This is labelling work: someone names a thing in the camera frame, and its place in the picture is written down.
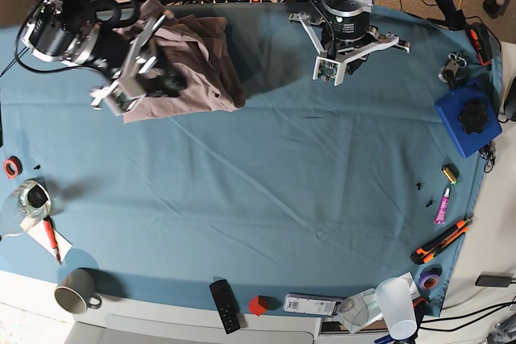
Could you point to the black knob on box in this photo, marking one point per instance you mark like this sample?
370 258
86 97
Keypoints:
473 117

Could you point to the grey ceramic mug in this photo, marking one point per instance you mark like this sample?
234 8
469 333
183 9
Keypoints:
76 293

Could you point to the orange black utility knife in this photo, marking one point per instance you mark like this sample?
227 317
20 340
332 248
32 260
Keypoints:
436 246

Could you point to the blue table cloth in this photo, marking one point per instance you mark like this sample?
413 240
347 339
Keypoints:
309 188

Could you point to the white paper note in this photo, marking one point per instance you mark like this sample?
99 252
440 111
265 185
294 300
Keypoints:
46 235

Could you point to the white barcode device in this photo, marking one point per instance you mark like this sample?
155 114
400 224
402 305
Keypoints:
311 304

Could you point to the black remote control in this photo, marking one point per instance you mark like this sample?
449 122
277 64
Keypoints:
226 305

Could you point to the translucent plastic cup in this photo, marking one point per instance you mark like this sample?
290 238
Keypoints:
395 302

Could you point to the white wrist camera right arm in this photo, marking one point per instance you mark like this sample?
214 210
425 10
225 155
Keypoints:
123 95

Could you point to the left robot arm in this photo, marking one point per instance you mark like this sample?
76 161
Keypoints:
343 38

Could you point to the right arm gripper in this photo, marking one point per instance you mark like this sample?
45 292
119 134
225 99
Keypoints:
140 59

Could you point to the purple tape roll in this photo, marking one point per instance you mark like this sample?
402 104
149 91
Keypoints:
429 278

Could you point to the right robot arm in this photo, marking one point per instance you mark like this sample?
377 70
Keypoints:
83 34

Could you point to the blue box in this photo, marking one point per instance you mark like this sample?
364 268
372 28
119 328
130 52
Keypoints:
449 107

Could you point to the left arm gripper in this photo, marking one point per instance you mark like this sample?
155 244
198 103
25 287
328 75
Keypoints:
352 52

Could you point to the red tape roll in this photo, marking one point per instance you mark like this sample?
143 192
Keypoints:
12 167

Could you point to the dusty pink T-shirt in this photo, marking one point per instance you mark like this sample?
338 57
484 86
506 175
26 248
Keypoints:
197 48

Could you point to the metal clamp tool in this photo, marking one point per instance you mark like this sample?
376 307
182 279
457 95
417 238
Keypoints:
447 74

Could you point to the red cube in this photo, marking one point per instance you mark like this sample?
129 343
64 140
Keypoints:
258 306

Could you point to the purple glue tube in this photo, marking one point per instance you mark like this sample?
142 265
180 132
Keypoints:
442 210

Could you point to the red pen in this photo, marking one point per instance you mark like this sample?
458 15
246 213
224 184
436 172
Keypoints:
49 228

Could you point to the orange black tool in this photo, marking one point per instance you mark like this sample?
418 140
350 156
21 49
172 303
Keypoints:
478 35

